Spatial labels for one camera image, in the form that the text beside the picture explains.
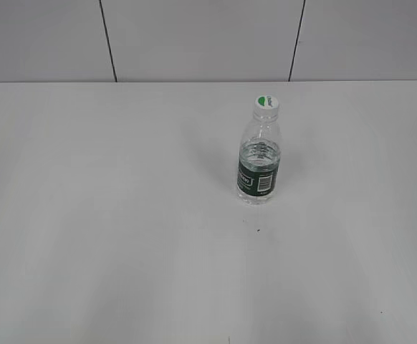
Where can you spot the clear cestbon water bottle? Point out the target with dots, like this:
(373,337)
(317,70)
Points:
(259,157)

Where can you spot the white green bottle cap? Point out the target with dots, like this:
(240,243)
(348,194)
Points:
(266,106)

